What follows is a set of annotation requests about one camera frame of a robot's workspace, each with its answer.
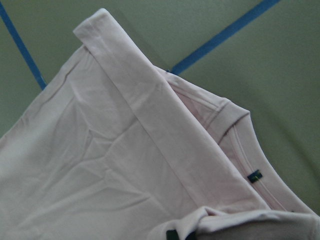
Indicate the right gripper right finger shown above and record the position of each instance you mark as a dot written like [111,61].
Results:
[191,236]

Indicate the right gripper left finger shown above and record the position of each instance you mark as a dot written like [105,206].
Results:
[171,235]

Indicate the pink snoopy t-shirt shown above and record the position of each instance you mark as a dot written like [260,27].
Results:
[115,148]

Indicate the blue tape grid lines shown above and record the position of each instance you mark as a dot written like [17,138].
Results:
[177,69]

